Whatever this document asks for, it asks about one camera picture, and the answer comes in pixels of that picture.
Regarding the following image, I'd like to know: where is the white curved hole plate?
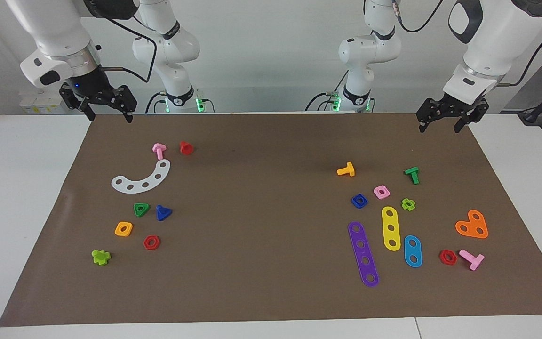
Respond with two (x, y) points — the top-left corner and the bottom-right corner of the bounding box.
(111, 159), (171, 194)

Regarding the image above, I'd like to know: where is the yellow three-hole strip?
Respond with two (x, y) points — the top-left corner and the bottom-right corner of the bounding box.
(382, 206), (402, 252)

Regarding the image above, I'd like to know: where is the orange heart hole plate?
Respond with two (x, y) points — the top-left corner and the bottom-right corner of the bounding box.
(455, 210), (489, 240)

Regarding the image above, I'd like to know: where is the blue two-hole strip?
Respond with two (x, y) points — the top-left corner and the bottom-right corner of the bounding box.
(403, 235), (423, 268)

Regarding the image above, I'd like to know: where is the purple four-hole strip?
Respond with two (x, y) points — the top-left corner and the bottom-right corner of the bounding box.
(348, 221), (380, 288)

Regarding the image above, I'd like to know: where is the brown paper table mat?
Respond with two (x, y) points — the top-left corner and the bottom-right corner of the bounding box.
(0, 112), (542, 327)

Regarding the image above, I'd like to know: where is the black right base cable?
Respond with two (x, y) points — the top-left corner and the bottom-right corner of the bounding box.
(145, 91), (166, 113)

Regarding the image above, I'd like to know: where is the black base cable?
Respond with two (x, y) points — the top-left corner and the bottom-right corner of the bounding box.
(305, 92), (336, 112)
(145, 91), (166, 113)

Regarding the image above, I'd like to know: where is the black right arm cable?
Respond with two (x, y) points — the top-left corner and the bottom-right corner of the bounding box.
(79, 14), (159, 84)

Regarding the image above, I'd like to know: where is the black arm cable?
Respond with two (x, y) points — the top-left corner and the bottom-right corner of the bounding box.
(79, 14), (159, 84)
(391, 0), (542, 88)

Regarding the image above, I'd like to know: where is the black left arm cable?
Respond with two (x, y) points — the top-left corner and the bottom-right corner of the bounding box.
(391, 0), (542, 88)

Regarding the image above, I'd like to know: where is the black left base cable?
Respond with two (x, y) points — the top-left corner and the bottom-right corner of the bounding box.
(305, 92), (336, 112)

